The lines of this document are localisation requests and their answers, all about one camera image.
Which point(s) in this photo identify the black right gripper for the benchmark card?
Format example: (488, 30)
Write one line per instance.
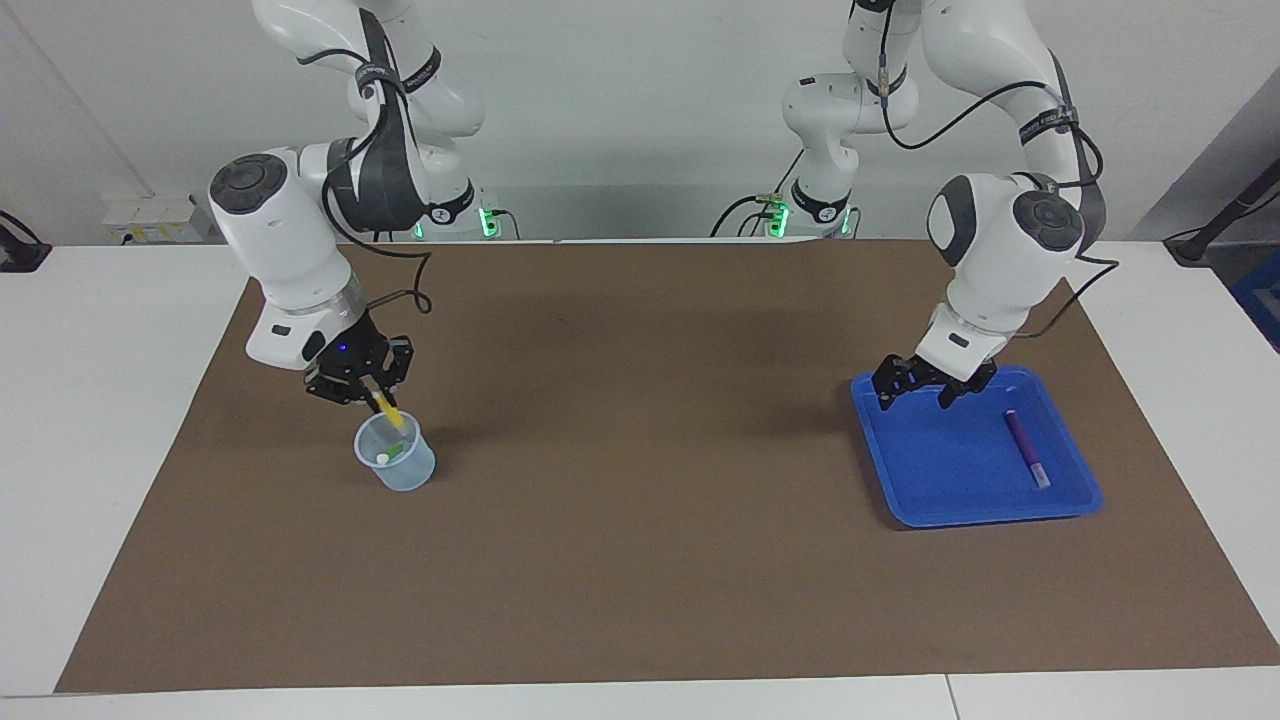
(350, 360)

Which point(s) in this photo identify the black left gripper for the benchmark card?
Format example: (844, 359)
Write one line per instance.
(940, 378)

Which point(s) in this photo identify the yellow marker pen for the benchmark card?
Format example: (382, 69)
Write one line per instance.
(390, 412)

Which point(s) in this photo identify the green marker pen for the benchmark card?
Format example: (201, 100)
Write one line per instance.
(396, 453)

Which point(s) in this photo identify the purple marker pen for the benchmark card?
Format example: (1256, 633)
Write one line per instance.
(1025, 445)

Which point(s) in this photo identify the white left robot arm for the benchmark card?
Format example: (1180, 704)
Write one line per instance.
(1000, 290)

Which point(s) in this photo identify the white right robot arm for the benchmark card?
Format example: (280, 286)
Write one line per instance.
(285, 240)

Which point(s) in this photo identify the blue plastic tray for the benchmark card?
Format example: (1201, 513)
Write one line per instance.
(940, 470)

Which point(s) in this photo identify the translucent plastic cup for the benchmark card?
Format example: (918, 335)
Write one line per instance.
(400, 478)

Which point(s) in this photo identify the white power strip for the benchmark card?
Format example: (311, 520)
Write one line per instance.
(150, 220)

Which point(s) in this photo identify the brown table mat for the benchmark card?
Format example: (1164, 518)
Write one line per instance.
(640, 560)

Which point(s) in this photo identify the blue storage box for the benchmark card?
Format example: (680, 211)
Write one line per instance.
(1265, 300)

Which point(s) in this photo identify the black stand pole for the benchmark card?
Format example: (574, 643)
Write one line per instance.
(1235, 205)

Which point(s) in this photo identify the black clamp base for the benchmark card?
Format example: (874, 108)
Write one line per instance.
(20, 255)

